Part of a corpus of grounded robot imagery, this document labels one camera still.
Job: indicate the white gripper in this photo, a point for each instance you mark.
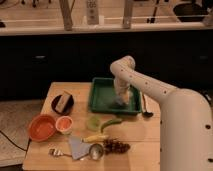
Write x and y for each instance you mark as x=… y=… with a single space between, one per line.
x=121 y=89

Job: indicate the yellow blue sponge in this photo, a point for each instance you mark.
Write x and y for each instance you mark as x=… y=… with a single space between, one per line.
x=121 y=102

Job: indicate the green plastic tray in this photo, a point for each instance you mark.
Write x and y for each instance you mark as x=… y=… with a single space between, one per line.
x=102 y=99

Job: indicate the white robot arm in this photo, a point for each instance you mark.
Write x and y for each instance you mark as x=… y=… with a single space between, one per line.
x=186 y=128

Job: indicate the green pepper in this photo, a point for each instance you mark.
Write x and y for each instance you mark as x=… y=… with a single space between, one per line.
x=110 y=122

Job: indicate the black spoon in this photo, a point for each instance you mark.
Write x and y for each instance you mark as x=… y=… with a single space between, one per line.
x=145 y=112

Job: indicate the light green cup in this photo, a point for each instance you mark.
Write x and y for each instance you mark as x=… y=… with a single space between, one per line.
x=93 y=123

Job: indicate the yellow corn cob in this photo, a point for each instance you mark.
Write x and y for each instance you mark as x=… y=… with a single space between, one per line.
x=95 y=138

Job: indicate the bunch of dark grapes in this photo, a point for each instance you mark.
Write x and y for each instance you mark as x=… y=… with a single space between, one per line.
x=115 y=146

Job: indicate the slice of cake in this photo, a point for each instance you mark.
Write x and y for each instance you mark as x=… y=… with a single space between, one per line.
x=63 y=102

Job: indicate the small orange cup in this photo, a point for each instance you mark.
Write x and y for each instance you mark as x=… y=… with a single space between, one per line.
x=64 y=124

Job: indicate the blue grey cloth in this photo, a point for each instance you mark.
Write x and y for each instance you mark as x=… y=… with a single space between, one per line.
x=79 y=149

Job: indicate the orange bowl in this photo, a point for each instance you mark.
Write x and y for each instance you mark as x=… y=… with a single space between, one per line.
x=41 y=128

